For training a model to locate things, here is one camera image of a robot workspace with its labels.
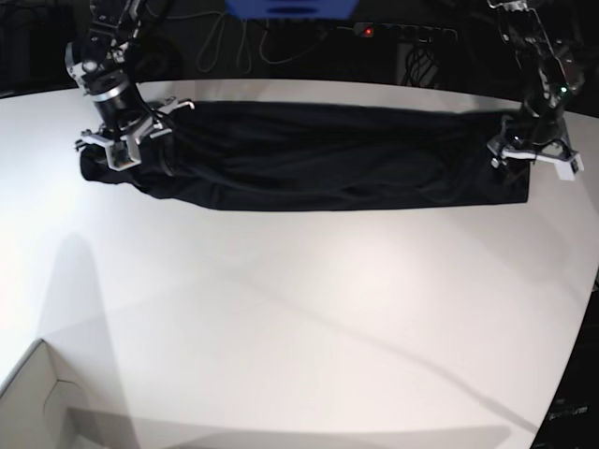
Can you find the black power strip red switch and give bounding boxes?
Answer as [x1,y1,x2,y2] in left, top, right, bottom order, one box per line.
[350,22,459,43]

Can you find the blue box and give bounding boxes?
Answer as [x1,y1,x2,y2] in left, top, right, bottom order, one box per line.
[225,0,358,20]

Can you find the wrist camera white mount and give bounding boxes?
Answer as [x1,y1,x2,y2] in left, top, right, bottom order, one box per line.
[555,152,584,181]

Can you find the black long-sleeve t-shirt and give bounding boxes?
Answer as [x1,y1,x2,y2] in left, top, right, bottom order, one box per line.
[80,102,530,212]

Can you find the white plastic bin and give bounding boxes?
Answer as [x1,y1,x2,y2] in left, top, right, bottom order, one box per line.
[1,340,139,449]

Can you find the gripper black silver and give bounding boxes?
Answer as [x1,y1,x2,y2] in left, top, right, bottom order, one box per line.
[487,109,579,170]
[75,96,195,167]

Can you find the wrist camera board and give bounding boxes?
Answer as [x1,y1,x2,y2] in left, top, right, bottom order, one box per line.
[106,144,141,172]

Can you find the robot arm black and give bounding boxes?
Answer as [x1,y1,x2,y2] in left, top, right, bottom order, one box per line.
[65,1,195,172]
[487,1,584,181]

